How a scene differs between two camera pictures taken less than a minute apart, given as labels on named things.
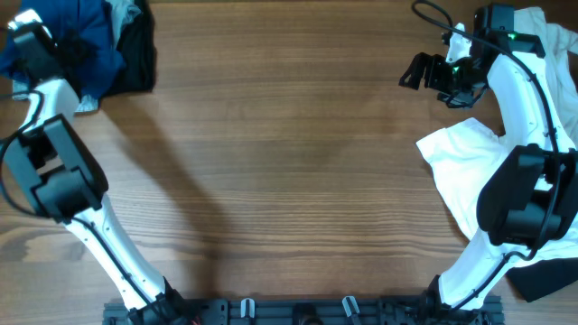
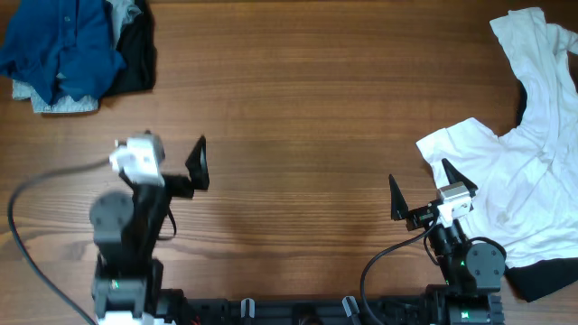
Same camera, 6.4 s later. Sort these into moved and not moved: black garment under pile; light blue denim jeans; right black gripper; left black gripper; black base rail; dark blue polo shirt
Moved: right black gripper; left black gripper
Not moved: black garment under pile; dark blue polo shirt; black base rail; light blue denim jeans
